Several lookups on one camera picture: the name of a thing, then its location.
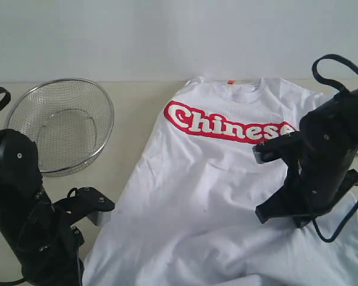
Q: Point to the white t-shirt red lettering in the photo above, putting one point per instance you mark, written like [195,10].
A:
[187,213]

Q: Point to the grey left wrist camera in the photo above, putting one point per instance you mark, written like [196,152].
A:
[86,202]

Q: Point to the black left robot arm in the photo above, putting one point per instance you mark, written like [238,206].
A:
[19,176]

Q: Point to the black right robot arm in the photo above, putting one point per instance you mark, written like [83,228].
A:
[318,157]

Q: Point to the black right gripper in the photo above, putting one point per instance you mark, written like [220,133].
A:
[311,189]

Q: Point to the round metal mesh basket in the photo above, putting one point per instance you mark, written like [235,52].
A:
[69,119]

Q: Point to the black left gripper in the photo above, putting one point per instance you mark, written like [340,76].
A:
[47,243]

